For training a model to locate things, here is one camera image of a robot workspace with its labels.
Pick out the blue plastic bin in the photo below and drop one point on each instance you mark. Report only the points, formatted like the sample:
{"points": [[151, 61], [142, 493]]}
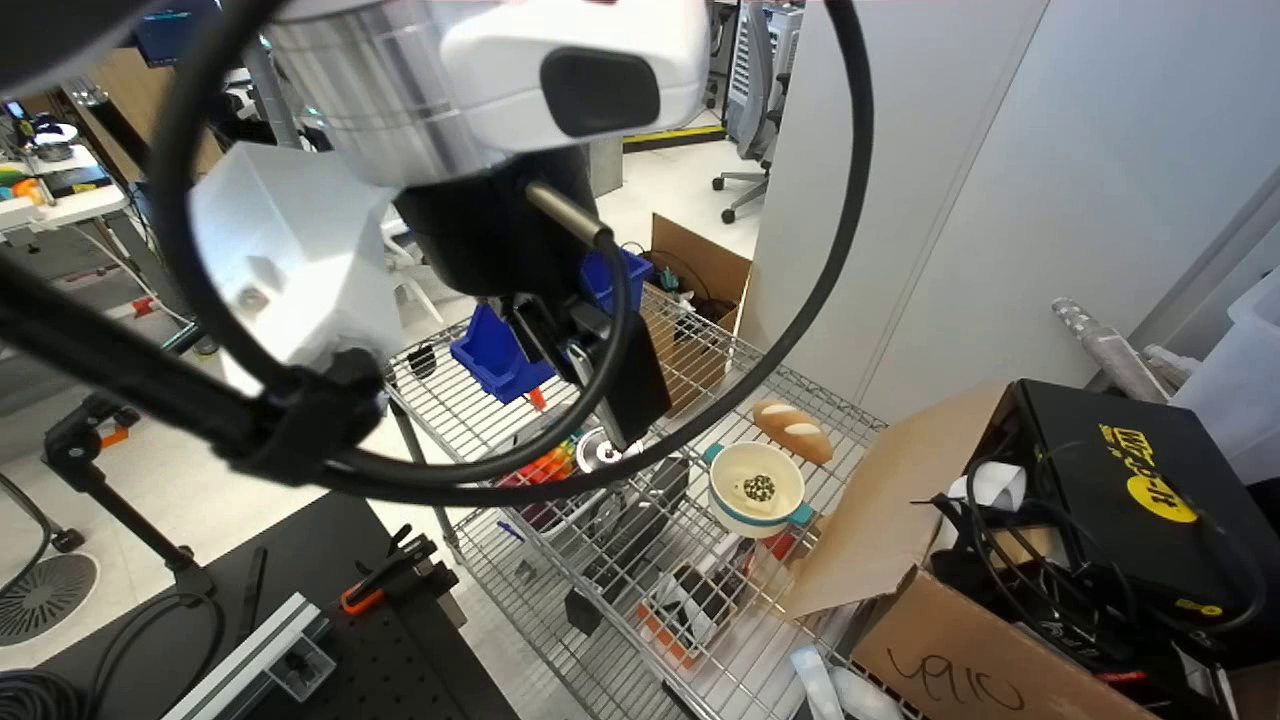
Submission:
{"points": [[492, 355]]}

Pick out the cream plastic bowl teal rim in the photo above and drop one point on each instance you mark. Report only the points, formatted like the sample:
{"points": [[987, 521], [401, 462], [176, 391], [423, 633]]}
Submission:
{"points": [[758, 512]]}

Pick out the black tripod orange knob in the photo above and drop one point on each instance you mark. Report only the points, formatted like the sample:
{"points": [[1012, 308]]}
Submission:
{"points": [[103, 462]]}

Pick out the black box yellow logo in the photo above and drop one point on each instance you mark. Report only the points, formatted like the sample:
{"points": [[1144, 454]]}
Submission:
{"points": [[1133, 493]]}

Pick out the grey office chair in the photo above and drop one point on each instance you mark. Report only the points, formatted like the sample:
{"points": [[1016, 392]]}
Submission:
{"points": [[761, 95]]}

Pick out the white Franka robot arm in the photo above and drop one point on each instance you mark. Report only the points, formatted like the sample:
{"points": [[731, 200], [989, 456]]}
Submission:
{"points": [[401, 83]]}

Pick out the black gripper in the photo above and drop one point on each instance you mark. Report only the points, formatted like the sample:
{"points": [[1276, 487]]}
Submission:
{"points": [[484, 235]]}

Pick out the round metal disc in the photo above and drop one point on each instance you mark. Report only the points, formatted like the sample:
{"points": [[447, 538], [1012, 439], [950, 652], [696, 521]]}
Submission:
{"points": [[604, 449]]}

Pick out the orange toy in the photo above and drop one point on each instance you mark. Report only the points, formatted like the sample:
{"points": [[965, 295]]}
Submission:
{"points": [[544, 467]]}

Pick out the orange black clamp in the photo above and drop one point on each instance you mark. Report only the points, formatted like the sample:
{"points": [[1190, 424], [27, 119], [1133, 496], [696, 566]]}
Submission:
{"points": [[385, 577]]}

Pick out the cluttered background desk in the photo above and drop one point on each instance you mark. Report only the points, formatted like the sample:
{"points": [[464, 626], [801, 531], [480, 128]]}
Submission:
{"points": [[44, 173]]}

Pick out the orange white small box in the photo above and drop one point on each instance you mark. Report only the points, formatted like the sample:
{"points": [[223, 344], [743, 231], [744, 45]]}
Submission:
{"points": [[681, 611]]}

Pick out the aluminium extrusion rail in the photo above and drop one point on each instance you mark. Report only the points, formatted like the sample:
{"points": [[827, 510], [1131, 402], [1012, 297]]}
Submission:
{"points": [[255, 661]]}

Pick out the white power adapter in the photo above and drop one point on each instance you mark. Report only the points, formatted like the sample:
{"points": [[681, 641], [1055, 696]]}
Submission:
{"points": [[1001, 482]]}

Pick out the toy bread loaf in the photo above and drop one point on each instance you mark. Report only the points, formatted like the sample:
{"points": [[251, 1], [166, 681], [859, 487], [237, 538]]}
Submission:
{"points": [[796, 435]]}

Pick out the white tube bundle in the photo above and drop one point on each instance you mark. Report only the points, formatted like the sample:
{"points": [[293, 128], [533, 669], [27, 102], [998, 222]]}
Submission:
{"points": [[1107, 351]]}

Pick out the translucent white plastic container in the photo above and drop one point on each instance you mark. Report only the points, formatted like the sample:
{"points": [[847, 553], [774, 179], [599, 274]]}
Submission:
{"points": [[1235, 383]]}

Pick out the round black stand base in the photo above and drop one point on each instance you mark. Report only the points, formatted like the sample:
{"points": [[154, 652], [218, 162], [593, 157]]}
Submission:
{"points": [[40, 603]]}

